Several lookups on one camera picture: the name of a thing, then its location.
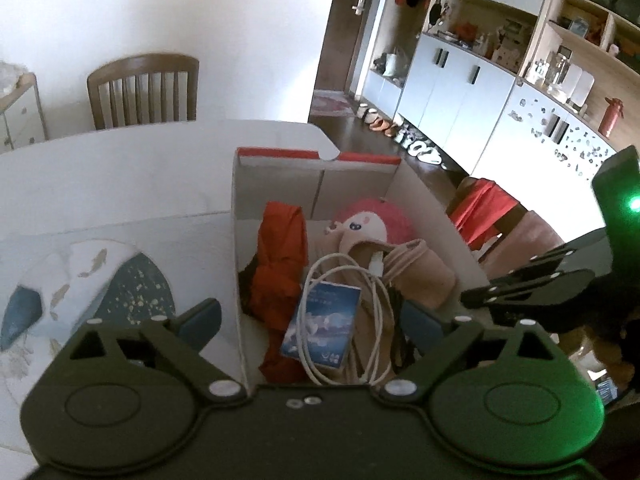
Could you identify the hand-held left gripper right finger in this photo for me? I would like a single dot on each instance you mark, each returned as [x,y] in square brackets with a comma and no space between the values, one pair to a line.
[419,326]

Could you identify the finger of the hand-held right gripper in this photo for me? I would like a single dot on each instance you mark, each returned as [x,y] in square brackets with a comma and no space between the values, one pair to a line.
[560,255]
[520,292]

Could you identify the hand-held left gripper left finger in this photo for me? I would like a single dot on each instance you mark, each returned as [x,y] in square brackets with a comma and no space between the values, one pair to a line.
[200,317]

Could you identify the dark red cloth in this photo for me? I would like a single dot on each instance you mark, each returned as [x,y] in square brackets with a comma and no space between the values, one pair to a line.
[277,280]

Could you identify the blue printed packet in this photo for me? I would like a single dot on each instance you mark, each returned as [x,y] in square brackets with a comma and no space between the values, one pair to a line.
[322,325]

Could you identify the pink round plush toy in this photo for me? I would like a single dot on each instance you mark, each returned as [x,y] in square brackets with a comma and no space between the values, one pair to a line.
[385,220]

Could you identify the cardboard box with red rim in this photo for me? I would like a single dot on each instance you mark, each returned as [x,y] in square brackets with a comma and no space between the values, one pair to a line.
[360,180]

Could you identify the fish printed table mat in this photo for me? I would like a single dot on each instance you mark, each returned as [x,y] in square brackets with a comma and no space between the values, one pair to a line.
[135,280]

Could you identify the red cloth on chair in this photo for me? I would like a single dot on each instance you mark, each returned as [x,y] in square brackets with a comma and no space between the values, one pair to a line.
[485,210]

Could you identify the cluster of cabinet stickers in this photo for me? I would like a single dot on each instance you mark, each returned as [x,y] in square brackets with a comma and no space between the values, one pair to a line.
[575,142]

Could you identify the dark wooden chair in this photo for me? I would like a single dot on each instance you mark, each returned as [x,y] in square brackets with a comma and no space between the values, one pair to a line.
[465,195]

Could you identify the red thermos bottle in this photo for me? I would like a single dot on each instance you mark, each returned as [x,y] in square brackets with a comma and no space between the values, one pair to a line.
[611,117]

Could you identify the white storage container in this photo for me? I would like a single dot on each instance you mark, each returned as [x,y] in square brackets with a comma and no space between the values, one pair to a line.
[581,86]

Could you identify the glass jar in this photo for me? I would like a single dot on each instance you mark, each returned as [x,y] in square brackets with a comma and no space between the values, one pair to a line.
[560,67]

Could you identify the row of shoes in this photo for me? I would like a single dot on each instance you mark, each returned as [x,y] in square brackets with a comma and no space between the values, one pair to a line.
[410,142]

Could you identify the light wooden slat-back chair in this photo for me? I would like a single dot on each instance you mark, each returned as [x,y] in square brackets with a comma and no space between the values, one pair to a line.
[142,90]

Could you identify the patterned red rug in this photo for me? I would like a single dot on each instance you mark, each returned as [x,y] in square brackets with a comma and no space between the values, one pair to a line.
[330,104]

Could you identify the grey tote bag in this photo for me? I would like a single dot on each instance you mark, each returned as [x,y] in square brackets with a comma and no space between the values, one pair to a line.
[392,64]

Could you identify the white wooden dresser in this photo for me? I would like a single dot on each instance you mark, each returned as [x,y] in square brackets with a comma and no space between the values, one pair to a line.
[22,120]

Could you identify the black red figurine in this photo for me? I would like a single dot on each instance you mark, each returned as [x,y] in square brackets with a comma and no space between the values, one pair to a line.
[437,12]

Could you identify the brown wooden door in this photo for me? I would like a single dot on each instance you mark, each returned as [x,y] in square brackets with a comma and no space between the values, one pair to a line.
[345,35]

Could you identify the white plastic bag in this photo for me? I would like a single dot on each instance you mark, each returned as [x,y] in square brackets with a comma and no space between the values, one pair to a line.
[10,74]

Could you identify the white wall cabinet unit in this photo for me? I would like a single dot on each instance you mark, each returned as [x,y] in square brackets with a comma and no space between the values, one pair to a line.
[450,90]

